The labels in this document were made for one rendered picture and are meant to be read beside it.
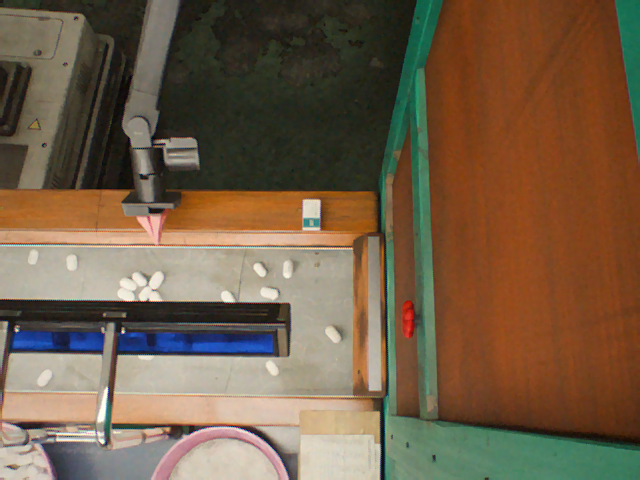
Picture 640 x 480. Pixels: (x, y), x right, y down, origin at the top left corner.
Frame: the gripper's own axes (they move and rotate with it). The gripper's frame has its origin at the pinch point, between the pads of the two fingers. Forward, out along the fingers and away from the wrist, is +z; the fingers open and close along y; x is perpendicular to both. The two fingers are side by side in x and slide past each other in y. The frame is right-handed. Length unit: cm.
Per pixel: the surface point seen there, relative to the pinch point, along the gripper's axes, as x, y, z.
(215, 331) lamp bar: -37.8, 19.2, -3.8
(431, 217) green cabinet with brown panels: -43, 47, -23
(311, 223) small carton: 3.4, 30.7, -2.4
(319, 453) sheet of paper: -25, 33, 31
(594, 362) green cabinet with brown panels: -84, 47, -34
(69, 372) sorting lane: -13.1, -16.8, 23.0
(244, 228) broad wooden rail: 4.4, 16.9, -0.7
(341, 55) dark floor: 122, 37, -20
